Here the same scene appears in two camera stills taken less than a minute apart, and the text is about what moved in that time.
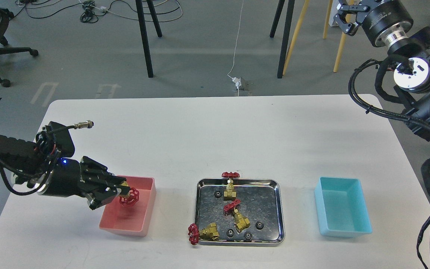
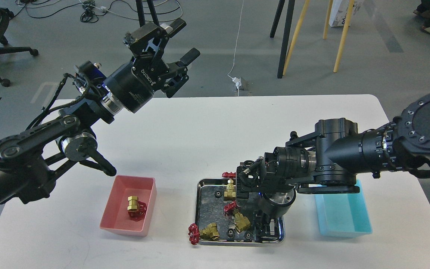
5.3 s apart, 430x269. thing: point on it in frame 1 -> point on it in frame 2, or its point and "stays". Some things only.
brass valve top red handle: (230, 194) stays
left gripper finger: (93, 170) -> (153, 38)
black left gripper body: (69, 178) -> (134, 84)
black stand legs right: (286, 37) stays
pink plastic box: (135, 220) stays
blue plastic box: (342, 210) stays
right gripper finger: (349, 17) -> (260, 220)
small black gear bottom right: (247, 237) stays
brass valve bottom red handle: (211, 232) stays
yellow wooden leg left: (302, 14) stays
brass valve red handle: (131, 200) -> (136, 209)
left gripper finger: (103, 197) -> (174, 83)
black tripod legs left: (140, 8) stays
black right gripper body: (385, 21) -> (273, 203)
